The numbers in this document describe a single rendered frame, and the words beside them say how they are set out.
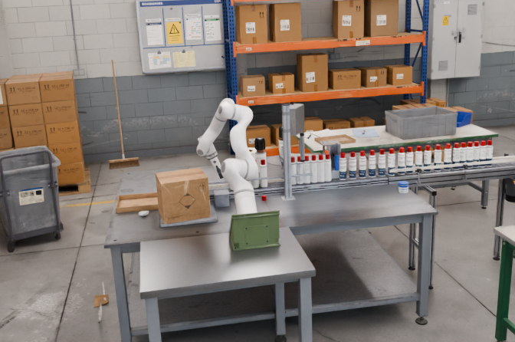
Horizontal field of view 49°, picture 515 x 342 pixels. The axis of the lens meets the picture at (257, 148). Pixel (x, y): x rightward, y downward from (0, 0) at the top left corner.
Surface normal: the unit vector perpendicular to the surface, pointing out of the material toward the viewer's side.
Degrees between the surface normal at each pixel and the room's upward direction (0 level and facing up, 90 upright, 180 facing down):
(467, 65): 90
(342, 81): 90
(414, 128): 90
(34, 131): 89
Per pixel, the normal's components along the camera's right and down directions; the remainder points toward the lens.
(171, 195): 0.31, 0.23
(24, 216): 0.50, 0.26
